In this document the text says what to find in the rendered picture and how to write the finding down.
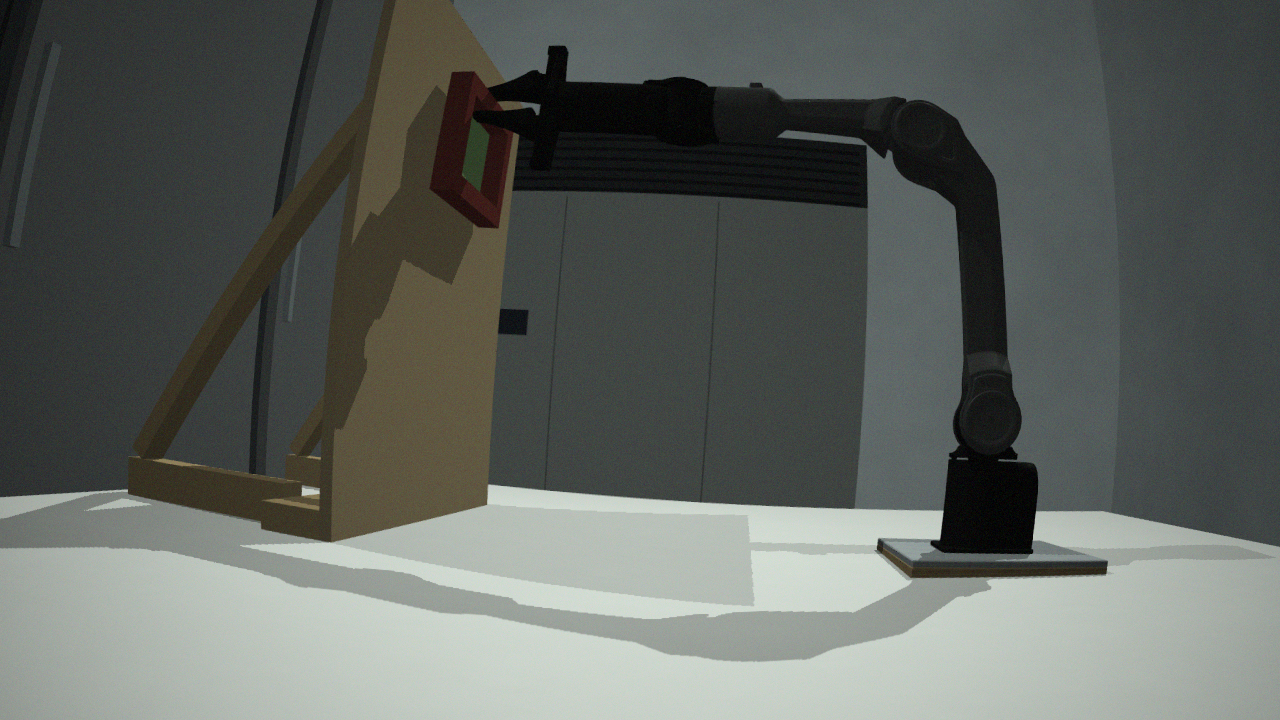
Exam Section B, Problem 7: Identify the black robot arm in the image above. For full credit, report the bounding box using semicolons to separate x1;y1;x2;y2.
594;77;1038;553

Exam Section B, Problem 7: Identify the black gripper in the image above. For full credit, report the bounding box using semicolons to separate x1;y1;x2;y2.
474;46;600;170

